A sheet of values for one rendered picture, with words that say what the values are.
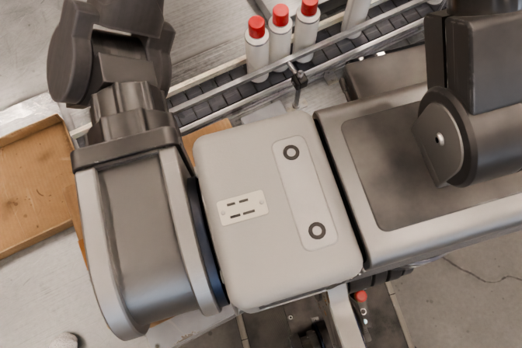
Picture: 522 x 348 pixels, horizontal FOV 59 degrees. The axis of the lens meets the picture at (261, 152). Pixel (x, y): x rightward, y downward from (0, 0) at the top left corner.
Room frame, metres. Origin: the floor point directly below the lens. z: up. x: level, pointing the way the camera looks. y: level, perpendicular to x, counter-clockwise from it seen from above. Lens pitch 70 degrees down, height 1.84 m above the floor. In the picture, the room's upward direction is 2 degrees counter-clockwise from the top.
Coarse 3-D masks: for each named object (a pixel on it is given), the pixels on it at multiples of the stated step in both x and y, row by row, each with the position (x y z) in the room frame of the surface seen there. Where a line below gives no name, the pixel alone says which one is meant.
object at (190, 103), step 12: (420, 0) 0.70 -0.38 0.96; (396, 12) 0.66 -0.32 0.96; (360, 24) 0.63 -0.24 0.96; (372, 24) 0.64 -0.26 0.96; (336, 36) 0.60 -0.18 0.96; (348, 36) 0.61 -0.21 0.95; (312, 48) 0.57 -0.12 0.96; (288, 60) 0.55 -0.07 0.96; (252, 72) 0.52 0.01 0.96; (264, 72) 0.52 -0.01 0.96; (228, 84) 0.49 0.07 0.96; (240, 84) 0.49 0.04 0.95; (204, 96) 0.46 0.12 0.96; (180, 108) 0.43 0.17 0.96
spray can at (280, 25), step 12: (276, 12) 0.58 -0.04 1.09; (288, 12) 0.58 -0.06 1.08; (276, 24) 0.57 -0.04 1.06; (288, 24) 0.58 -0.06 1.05; (276, 36) 0.56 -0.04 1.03; (288, 36) 0.57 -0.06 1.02; (276, 48) 0.56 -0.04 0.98; (288, 48) 0.57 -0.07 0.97; (276, 60) 0.56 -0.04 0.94; (276, 72) 0.56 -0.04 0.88
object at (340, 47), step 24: (408, 0) 0.76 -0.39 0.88; (336, 24) 0.70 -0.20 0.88; (384, 24) 0.69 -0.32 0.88; (336, 48) 0.63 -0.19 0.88; (240, 72) 0.57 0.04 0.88; (288, 72) 0.56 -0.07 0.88; (192, 96) 0.50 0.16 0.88; (216, 96) 0.50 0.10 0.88; (240, 96) 0.50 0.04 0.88; (192, 120) 0.44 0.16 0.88
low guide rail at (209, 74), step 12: (372, 0) 0.74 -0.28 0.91; (384, 0) 0.74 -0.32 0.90; (324, 24) 0.67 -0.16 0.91; (240, 60) 0.58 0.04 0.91; (204, 72) 0.55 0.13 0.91; (216, 72) 0.55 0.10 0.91; (180, 84) 0.52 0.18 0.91; (192, 84) 0.52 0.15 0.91; (168, 96) 0.50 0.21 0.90; (72, 132) 0.41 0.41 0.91; (84, 132) 0.41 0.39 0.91
